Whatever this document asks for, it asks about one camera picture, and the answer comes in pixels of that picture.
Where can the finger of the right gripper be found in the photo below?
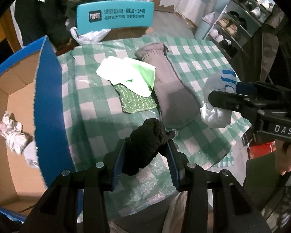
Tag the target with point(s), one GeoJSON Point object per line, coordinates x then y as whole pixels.
{"type": "Point", "coordinates": [239, 103]}
{"type": "Point", "coordinates": [263, 91]}

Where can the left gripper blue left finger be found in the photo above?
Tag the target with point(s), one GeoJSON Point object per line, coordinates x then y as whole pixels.
{"type": "Point", "coordinates": [119, 154]}

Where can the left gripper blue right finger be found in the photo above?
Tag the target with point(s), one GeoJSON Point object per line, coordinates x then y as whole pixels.
{"type": "Point", "coordinates": [176, 165]}

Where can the white blue striped sock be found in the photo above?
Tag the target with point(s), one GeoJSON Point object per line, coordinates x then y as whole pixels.
{"type": "Point", "coordinates": [223, 80]}

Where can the black knit glove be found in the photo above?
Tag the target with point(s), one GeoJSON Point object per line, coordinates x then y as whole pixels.
{"type": "Point", "coordinates": [144, 144]}

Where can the long grey knit sock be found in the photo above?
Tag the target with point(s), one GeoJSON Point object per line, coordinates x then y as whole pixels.
{"type": "Point", "coordinates": [178, 103]}

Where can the green sparkly knit cloth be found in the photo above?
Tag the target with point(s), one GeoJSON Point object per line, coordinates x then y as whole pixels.
{"type": "Point", "coordinates": [131, 102]}

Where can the white green plastic pouch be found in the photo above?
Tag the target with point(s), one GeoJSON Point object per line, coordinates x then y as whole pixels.
{"type": "Point", "coordinates": [137, 76]}

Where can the person right hand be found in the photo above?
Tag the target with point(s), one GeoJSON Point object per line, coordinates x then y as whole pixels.
{"type": "Point", "coordinates": [282, 158]}

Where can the red box on floor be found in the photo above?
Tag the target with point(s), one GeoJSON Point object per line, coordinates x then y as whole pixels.
{"type": "Point", "coordinates": [257, 151]}

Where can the green checkered tablecloth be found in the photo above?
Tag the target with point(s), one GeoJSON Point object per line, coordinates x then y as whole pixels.
{"type": "Point", "coordinates": [95, 121]}

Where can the grey shoe rack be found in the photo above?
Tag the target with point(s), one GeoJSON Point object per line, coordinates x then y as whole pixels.
{"type": "Point", "coordinates": [237, 23]}

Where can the open cardboard shoe box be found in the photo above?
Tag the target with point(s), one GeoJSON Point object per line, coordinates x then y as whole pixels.
{"type": "Point", "coordinates": [31, 92]}

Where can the white plastic bag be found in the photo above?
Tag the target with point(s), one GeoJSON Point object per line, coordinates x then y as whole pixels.
{"type": "Point", "coordinates": [90, 37]}

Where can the brown cardboard box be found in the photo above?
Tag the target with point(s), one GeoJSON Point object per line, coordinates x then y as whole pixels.
{"type": "Point", "coordinates": [128, 32]}

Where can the teal shoe box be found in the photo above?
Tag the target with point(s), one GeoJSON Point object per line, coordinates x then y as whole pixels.
{"type": "Point", "coordinates": [113, 14]}

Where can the hanging dark jackets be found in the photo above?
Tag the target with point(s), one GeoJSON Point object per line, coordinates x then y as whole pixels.
{"type": "Point", "coordinates": [37, 18]}

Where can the wooden louvered wardrobe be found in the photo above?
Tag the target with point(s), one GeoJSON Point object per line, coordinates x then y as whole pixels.
{"type": "Point", "coordinates": [9, 30]}

